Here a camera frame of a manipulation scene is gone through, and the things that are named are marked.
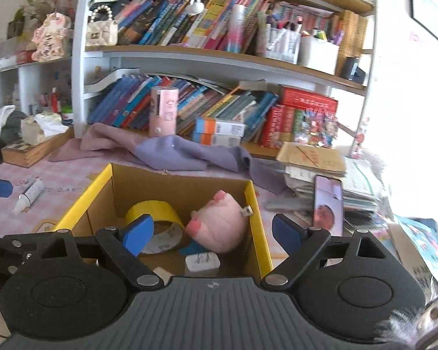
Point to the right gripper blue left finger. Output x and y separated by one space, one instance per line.
120 249

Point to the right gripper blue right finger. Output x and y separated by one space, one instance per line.
303 246

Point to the yellow tape roll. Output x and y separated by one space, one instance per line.
160 222

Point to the pink plush pig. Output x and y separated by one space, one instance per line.
221 224

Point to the white charger plug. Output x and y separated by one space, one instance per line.
202 265

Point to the beige eraser block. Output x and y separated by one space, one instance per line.
163 274

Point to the pink checkered table mat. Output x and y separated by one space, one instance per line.
64 183

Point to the white glue tube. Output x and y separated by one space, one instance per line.
29 196

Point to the wooden chess box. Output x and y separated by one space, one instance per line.
23 155

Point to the smartphone with lit screen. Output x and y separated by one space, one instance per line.
328 205

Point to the yellow cardboard box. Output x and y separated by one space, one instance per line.
117 188

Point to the crumpled beige paper bag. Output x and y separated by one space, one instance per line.
39 128

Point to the brown paper envelope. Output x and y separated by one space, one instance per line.
328 160

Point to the pink purple cloth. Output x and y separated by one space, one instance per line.
171 153

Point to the red boxed book set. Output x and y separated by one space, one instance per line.
300 116

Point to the orange white carton boxes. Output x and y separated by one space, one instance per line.
217 132

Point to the white bookshelf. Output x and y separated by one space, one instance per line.
220 66

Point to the white pen holder box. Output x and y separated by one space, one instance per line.
317 54

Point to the white quilted handbag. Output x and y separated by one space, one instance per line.
102 33

